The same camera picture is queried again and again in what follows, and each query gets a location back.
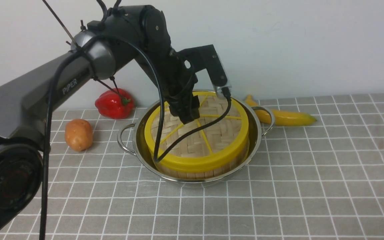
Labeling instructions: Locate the bamboo steamer basket yellow rim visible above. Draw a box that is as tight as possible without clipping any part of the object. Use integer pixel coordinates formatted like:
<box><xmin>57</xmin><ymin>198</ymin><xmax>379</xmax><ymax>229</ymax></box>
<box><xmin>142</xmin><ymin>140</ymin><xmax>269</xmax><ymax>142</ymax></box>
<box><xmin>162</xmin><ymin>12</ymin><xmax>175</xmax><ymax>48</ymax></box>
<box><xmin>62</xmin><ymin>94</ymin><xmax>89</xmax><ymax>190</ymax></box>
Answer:
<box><xmin>155</xmin><ymin>140</ymin><xmax>250</xmax><ymax>180</ymax></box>

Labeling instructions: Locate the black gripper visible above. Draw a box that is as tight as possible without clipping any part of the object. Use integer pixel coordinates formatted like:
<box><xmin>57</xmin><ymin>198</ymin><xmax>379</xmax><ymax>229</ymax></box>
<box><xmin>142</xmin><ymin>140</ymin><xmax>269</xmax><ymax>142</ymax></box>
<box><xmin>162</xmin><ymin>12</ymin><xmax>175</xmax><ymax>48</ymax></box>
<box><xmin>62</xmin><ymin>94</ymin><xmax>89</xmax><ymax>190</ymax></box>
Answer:
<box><xmin>152</xmin><ymin>50</ymin><xmax>200</xmax><ymax>124</ymax></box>

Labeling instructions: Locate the stainless steel pot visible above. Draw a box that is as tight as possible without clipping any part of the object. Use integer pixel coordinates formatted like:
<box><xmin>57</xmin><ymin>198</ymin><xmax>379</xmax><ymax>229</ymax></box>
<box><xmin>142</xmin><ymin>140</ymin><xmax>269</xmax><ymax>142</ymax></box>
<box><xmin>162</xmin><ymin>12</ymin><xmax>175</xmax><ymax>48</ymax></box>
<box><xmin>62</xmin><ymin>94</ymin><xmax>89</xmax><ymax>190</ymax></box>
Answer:
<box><xmin>117</xmin><ymin>97</ymin><xmax>275</xmax><ymax>188</ymax></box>

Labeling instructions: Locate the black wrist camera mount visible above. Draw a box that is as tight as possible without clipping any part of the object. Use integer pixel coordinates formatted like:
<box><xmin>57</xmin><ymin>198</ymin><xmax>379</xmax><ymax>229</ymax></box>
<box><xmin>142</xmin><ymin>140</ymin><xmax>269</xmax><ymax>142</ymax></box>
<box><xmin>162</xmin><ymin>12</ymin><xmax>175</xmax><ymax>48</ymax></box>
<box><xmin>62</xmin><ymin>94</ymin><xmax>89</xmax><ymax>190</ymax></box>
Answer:
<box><xmin>179</xmin><ymin>45</ymin><xmax>232</xmax><ymax>99</ymax></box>

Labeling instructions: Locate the red bell pepper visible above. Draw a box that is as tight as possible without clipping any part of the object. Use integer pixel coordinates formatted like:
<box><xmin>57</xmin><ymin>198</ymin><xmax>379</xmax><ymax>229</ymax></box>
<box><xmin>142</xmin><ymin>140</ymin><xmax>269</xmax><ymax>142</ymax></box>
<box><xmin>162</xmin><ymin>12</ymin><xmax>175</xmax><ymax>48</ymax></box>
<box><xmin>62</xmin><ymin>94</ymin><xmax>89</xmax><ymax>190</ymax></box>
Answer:
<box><xmin>95</xmin><ymin>88</ymin><xmax>135</xmax><ymax>119</ymax></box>

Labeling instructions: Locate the bamboo steamer lid yellow rim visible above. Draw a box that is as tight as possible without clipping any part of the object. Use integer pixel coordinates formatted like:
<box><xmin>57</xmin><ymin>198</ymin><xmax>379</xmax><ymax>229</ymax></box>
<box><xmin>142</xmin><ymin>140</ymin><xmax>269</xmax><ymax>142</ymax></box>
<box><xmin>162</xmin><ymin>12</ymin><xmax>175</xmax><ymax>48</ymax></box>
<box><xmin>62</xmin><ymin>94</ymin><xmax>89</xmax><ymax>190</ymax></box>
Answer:
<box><xmin>154</xmin><ymin>91</ymin><xmax>249</xmax><ymax>165</ymax></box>

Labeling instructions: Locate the black cable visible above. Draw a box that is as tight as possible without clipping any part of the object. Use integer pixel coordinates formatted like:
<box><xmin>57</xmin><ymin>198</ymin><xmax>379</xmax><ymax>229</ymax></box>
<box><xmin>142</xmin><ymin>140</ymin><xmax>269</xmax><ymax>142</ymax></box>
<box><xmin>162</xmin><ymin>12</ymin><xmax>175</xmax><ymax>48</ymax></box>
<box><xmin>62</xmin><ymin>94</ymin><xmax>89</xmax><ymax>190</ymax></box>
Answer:
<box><xmin>39</xmin><ymin>35</ymin><xmax>232</xmax><ymax>240</ymax></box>

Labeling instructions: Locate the yellow banana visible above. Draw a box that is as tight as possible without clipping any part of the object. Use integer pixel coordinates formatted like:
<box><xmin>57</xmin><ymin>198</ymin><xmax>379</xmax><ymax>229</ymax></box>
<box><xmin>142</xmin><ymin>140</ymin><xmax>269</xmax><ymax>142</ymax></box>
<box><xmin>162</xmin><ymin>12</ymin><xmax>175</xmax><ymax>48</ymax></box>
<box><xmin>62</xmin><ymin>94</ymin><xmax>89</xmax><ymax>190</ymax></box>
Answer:
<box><xmin>255</xmin><ymin>109</ymin><xmax>317</xmax><ymax>126</ymax></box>

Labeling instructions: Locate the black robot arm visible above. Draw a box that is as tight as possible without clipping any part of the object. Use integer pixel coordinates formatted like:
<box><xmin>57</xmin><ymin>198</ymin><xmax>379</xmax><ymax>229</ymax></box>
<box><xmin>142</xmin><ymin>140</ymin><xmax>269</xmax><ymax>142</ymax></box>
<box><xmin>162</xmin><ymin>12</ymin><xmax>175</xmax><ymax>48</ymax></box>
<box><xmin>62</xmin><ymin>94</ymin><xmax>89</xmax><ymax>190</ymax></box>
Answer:
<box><xmin>0</xmin><ymin>0</ymin><xmax>199</xmax><ymax>240</ymax></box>

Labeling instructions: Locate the brown potato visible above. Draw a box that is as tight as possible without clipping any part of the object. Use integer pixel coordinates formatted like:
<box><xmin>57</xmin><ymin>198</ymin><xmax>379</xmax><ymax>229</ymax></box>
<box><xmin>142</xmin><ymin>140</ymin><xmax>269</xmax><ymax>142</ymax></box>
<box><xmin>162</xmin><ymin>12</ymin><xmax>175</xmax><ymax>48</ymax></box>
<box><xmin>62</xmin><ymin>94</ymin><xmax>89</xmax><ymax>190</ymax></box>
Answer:
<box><xmin>65</xmin><ymin>119</ymin><xmax>93</xmax><ymax>152</ymax></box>

